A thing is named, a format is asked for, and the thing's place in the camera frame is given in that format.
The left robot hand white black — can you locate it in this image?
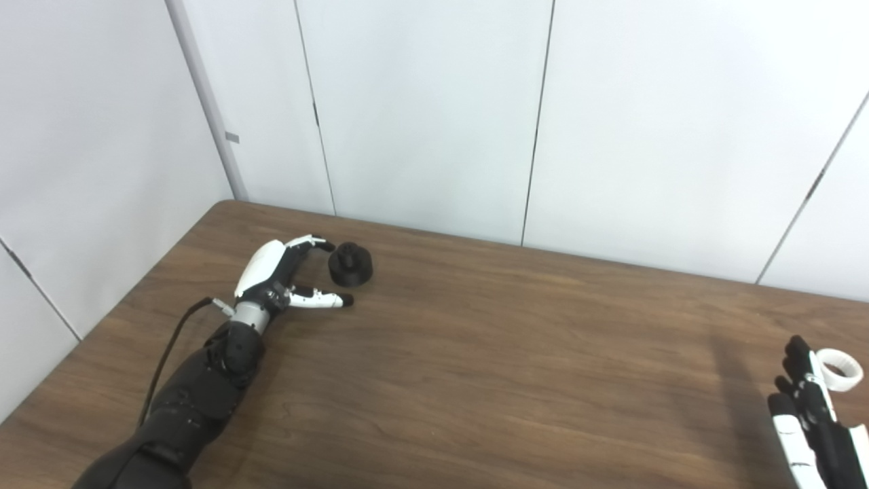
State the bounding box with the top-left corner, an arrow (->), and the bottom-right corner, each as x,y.
233,234 -> 354,320

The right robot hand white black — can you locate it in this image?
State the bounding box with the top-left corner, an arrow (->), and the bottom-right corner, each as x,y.
767,335 -> 869,489

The white ring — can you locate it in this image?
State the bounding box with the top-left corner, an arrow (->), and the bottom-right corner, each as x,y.
815,348 -> 864,393

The round black part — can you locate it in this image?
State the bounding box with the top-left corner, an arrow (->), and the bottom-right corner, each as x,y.
328,241 -> 374,286

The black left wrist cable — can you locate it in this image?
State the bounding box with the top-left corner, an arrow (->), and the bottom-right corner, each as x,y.
138,297 -> 236,429

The grey wall corner post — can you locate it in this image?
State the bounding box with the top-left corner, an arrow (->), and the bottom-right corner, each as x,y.
165,0 -> 248,202

